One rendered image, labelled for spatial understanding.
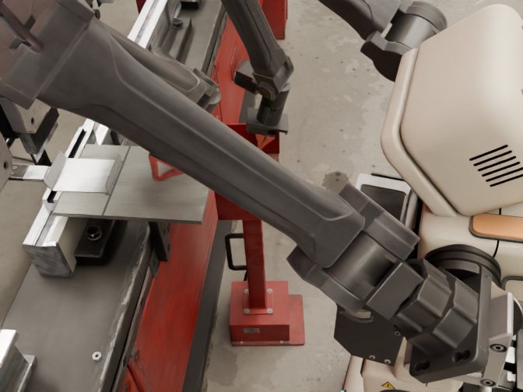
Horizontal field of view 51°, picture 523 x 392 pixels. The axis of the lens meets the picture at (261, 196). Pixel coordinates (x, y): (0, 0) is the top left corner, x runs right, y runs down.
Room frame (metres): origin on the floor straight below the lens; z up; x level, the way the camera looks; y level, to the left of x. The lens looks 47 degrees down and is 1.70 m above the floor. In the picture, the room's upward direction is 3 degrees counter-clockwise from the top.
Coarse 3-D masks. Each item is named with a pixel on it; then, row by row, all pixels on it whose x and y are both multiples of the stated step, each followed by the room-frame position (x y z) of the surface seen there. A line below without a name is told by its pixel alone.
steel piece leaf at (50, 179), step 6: (60, 150) 0.77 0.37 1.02; (60, 156) 0.76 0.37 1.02; (54, 162) 0.74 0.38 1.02; (60, 162) 0.75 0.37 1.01; (54, 168) 0.73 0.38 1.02; (60, 168) 0.74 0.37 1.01; (48, 174) 0.71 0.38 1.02; (54, 174) 0.72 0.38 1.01; (48, 180) 0.70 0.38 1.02; (54, 180) 0.71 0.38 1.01; (48, 186) 0.69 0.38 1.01
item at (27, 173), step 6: (12, 168) 0.75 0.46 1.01; (18, 168) 0.75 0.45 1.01; (24, 168) 0.75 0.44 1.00; (30, 168) 0.75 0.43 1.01; (36, 168) 0.75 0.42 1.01; (42, 168) 0.75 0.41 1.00; (48, 168) 0.75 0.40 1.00; (12, 174) 0.73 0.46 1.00; (18, 174) 0.73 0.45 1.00; (24, 174) 0.73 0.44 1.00; (30, 174) 0.73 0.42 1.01; (36, 174) 0.73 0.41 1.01; (42, 174) 0.73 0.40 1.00; (24, 180) 0.72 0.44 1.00; (30, 180) 0.72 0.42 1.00; (36, 180) 0.72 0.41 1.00; (42, 180) 0.72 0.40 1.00
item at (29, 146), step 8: (48, 112) 0.75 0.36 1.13; (56, 112) 0.77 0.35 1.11; (48, 120) 0.74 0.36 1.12; (56, 120) 0.76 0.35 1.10; (40, 128) 0.71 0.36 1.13; (48, 128) 0.73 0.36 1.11; (24, 136) 0.68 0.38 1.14; (32, 136) 0.68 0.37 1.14; (40, 136) 0.70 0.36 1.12; (48, 136) 0.74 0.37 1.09; (24, 144) 0.68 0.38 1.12; (32, 144) 0.68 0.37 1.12; (40, 144) 0.70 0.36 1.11; (32, 152) 0.68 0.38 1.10; (40, 152) 0.70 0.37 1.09
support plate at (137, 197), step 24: (120, 168) 0.74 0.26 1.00; (144, 168) 0.74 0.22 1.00; (168, 168) 0.73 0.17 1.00; (72, 192) 0.68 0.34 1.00; (120, 192) 0.68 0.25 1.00; (144, 192) 0.68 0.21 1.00; (168, 192) 0.67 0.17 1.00; (192, 192) 0.67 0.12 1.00; (72, 216) 0.63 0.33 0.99; (96, 216) 0.63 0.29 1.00; (120, 216) 0.62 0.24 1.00; (144, 216) 0.62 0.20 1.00; (168, 216) 0.62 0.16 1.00; (192, 216) 0.61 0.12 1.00
